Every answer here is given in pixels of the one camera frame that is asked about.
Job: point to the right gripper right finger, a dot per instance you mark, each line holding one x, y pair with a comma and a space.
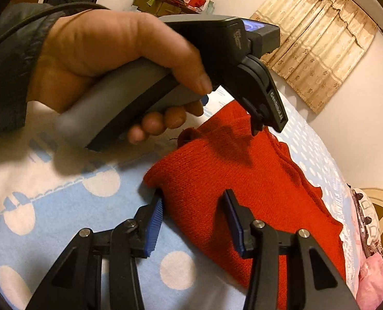
313, 282

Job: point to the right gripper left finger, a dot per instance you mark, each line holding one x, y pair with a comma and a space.
74, 280

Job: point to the red knitted sweater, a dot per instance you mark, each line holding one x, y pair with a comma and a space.
223, 154

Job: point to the person's left forearm sleeve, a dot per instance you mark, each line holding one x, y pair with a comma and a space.
23, 29

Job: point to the person's left hand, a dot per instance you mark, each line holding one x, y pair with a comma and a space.
80, 48

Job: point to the dark wooden desk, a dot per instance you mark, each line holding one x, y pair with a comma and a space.
163, 7

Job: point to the pink folded blanket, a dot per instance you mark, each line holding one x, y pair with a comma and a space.
370, 286

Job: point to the beige window curtain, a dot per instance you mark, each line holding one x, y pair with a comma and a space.
321, 42

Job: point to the patterned white pillow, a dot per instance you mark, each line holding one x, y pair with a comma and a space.
368, 223

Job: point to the blue pink polka-dot bedsheet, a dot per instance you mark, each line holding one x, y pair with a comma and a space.
50, 190

